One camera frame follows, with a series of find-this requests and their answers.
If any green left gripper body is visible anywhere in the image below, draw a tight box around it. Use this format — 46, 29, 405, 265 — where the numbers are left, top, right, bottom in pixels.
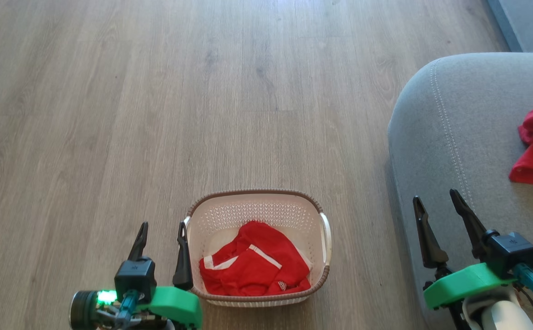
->
137, 286, 203, 330

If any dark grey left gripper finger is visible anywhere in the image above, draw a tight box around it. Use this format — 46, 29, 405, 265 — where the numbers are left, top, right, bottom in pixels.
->
128, 222, 150, 262
172, 222, 194, 291

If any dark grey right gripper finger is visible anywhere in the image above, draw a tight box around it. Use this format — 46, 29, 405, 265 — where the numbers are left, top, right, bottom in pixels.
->
450, 188, 487, 260
413, 196, 450, 270

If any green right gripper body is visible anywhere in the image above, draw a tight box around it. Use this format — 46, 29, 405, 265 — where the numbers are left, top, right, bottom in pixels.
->
423, 263, 518, 310

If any red garment with white stripes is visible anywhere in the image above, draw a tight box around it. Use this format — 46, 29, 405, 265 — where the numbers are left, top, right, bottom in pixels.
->
199, 220, 313, 297

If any grey sofa seat cushion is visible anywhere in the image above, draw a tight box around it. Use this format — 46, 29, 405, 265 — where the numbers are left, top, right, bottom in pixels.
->
387, 52, 533, 330
486, 0, 533, 53

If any white woven laundry basket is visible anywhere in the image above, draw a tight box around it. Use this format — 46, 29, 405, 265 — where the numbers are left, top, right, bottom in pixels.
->
184, 188, 332, 308

